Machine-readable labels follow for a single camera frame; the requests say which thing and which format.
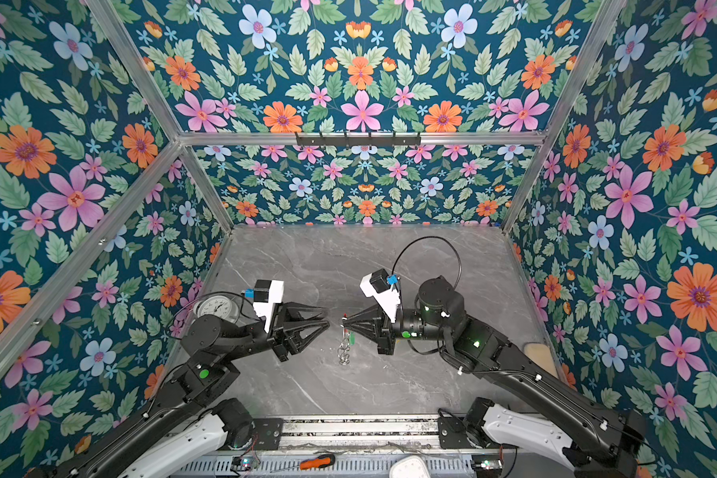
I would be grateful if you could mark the right small circuit board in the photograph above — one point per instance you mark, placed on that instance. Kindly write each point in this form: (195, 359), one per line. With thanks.
(486, 467)

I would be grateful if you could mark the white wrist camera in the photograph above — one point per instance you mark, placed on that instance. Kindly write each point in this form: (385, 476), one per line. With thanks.
(266, 296)
(383, 288)

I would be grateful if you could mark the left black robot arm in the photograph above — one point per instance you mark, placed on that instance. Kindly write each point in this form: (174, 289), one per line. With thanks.
(189, 389)

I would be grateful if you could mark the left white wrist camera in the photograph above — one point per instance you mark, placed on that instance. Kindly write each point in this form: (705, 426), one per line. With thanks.
(266, 296)

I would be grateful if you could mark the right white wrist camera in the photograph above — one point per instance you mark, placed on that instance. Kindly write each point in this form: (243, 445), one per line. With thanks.
(383, 288)

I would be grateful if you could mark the small circuit board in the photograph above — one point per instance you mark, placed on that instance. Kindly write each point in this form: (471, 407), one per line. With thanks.
(241, 464)
(486, 467)

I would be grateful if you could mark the white device front edge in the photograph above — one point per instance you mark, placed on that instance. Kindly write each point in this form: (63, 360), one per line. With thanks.
(409, 467)

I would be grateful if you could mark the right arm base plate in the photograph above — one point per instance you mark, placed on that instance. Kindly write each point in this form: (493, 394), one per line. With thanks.
(455, 433)

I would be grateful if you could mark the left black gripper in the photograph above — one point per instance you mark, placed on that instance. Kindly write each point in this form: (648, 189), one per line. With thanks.
(285, 332)

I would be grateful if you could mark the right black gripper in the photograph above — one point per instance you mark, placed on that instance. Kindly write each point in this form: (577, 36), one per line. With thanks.
(384, 333)

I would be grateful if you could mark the aluminium front rail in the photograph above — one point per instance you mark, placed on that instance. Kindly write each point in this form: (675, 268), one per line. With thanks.
(358, 428)

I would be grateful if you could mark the metal keyring disc red grip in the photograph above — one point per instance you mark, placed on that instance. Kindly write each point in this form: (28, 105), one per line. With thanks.
(344, 350)

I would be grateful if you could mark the orange handled screwdriver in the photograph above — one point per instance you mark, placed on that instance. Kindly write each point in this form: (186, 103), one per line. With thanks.
(321, 461)

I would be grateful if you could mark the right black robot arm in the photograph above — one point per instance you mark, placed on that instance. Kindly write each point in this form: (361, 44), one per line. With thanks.
(473, 347)

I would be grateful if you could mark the beige sponge block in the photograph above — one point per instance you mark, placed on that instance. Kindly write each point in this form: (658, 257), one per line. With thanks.
(542, 355)

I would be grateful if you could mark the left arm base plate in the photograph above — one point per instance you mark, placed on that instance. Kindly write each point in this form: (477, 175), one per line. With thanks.
(260, 434)

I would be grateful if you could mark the white alarm clock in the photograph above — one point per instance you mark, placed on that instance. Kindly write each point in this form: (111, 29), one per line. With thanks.
(219, 306)

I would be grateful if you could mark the left small circuit board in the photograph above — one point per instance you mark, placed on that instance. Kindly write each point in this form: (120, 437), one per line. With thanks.
(241, 464)

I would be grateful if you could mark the black wall hook rack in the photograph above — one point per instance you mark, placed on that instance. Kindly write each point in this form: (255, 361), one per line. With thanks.
(358, 139)

